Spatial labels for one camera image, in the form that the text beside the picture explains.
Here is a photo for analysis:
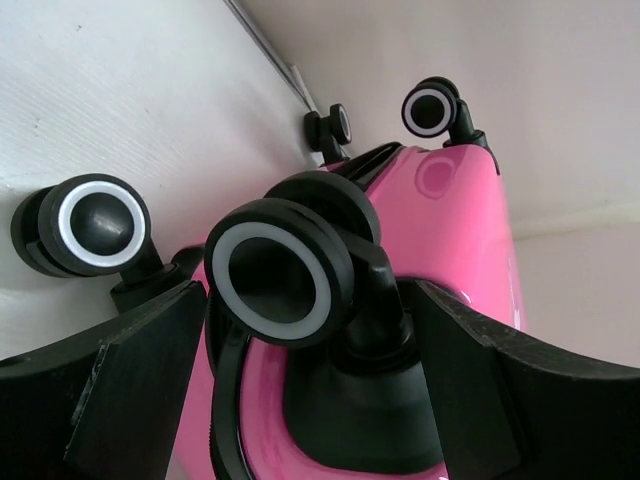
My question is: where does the aluminium frame rail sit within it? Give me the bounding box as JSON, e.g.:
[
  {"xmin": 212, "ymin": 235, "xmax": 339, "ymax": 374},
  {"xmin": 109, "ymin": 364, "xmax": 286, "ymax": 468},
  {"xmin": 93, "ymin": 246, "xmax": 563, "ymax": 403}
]
[{"xmin": 224, "ymin": 0, "xmax": 316, "ymax": 110}]

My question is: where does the pink hard-shell suitcase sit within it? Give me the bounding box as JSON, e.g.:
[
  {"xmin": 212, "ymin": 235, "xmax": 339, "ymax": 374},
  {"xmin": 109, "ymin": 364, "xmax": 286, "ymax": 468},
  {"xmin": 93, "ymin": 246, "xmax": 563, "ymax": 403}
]
[{"xmin": 10, "ymin": 76, "xmax": 522, "ymax": 479}]

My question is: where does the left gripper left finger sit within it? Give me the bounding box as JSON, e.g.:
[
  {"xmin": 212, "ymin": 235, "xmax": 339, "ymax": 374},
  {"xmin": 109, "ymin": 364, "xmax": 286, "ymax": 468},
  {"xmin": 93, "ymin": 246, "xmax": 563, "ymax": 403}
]
[{"xmin": 1, "ymin": 281, "xmax": 206, "ymax": 479}]

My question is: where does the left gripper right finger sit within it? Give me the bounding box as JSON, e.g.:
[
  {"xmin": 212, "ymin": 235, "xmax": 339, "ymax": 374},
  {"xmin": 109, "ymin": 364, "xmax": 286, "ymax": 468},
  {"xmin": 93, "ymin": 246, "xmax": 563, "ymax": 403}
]
[{"xmin": 403, "ymin": 280, "xmax": 639, "ymax": 479}]

